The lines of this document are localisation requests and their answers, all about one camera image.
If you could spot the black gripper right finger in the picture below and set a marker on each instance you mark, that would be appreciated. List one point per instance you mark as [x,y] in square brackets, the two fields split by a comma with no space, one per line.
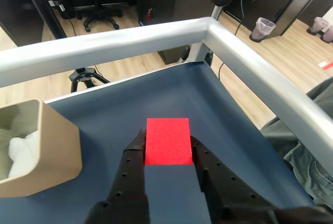
[226,195]

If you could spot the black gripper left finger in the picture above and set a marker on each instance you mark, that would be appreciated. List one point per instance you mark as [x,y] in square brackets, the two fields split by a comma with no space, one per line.
[130,177]

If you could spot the red cube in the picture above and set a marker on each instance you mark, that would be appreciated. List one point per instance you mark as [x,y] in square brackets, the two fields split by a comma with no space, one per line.
[167,143]

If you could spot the beige square box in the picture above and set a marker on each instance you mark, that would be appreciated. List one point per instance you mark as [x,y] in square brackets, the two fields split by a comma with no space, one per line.
[59,151]

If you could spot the person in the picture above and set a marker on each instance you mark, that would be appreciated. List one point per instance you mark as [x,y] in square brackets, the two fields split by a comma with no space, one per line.
[307,156]

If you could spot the white crumpled tissue paper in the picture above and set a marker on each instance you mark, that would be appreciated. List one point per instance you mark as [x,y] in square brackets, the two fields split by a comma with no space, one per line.
[22,153]

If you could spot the black tripod stand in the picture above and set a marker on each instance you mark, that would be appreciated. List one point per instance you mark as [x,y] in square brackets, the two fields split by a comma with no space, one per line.
[83,75]

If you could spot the black office chair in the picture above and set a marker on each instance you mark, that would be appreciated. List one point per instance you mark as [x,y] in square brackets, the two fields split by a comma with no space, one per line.
[100,17]

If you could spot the red fire extinguisher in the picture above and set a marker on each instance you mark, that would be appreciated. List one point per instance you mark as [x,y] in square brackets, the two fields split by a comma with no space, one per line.
[149,14]

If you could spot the red floor tape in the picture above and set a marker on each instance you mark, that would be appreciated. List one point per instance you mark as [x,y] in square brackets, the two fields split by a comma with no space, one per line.
[326,65]

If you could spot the trash bin with clear liner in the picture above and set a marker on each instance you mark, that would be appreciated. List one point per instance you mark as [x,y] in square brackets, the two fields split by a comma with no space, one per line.
[262,30]
[318,24]
[328,35]

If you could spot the black computer tower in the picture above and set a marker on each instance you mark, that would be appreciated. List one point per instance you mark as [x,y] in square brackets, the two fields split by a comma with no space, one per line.
[65,7]

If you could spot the silver metal cart frame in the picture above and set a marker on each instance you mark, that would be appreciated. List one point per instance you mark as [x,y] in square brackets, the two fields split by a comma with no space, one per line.
[104,44]

